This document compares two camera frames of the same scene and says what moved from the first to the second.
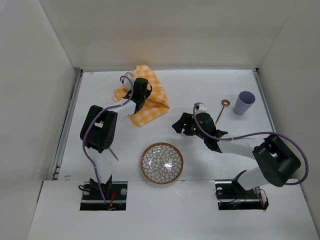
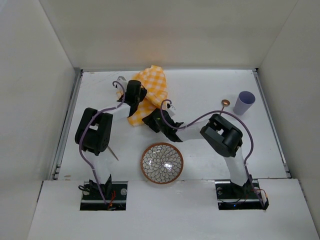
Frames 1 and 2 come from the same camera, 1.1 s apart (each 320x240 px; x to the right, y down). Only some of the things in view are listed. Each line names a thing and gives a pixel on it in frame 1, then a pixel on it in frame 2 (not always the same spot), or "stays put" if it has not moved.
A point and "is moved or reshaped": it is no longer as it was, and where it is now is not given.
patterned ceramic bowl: x=162 y=163 stays put
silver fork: x=114 y=154 stays put
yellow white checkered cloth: x=155 y=103 is moved or reshaped
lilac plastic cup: x=245 y=100 stays put
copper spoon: x=224 y=102 stays put
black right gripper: x=187 y=126 -> x=157 y=122
